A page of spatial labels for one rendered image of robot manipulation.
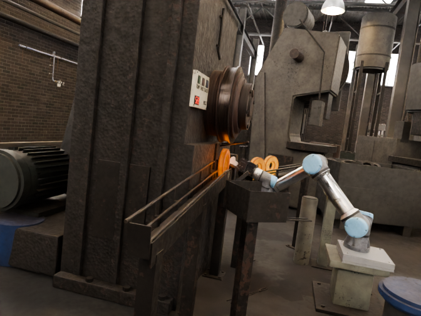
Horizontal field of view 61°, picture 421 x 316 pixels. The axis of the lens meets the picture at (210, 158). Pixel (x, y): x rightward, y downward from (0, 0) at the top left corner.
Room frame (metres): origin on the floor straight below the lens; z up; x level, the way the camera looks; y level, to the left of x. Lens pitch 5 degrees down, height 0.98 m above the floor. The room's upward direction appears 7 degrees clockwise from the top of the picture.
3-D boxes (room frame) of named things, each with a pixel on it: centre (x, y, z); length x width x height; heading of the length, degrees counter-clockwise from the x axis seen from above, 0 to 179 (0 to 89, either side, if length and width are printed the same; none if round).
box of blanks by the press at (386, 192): (4.30, -1.91, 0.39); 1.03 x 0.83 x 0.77; 92
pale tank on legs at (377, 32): (10.28, -4.21, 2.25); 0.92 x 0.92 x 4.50
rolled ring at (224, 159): (2.22, -0.09, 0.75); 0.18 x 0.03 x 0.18; 166
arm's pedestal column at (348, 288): (2.10, -0.94, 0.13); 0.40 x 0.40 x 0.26; 77
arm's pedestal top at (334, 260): (2.10, -0.94, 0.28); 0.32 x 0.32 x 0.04; 77
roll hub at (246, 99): (2.20, -0.18, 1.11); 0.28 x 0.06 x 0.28; 167
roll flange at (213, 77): (2.24, -0.01, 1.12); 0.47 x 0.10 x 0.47; 167
